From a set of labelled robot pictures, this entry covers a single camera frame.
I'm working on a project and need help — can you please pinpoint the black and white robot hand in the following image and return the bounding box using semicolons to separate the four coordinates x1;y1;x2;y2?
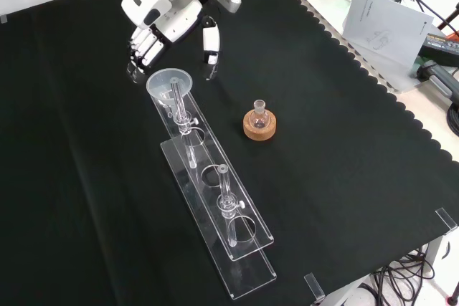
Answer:
120;0;222;85

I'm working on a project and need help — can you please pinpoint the clear plastic funnel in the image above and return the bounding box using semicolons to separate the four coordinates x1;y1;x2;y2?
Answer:
146;67;194;110

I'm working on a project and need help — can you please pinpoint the clear acrylic funnel stand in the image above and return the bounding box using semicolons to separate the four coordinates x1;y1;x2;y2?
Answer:
148;78;278;300

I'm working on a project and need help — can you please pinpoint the small glass round-bottom flask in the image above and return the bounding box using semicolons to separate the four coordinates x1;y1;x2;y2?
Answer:
250;99;270;130

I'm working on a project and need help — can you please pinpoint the black cloth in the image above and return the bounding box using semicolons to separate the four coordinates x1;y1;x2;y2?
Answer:
0;0;459;306

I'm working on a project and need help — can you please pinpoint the white paper booklet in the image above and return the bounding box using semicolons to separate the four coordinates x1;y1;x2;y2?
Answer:
342;0;435;69

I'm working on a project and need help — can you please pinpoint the black power adapter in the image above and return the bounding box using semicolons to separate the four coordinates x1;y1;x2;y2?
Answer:
418;32;459;69

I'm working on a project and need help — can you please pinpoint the green and black connector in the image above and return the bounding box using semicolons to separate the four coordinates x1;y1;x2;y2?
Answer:
410;60;459;107

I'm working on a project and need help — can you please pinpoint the black tripod leg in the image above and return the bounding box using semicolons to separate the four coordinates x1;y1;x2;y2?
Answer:
436;1;459;32

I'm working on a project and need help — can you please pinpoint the cork ring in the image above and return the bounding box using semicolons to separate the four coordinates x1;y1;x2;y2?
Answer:
242;108;279;142

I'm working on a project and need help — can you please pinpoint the black cable bundle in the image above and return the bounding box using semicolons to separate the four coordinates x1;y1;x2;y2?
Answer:
358;244;437;306

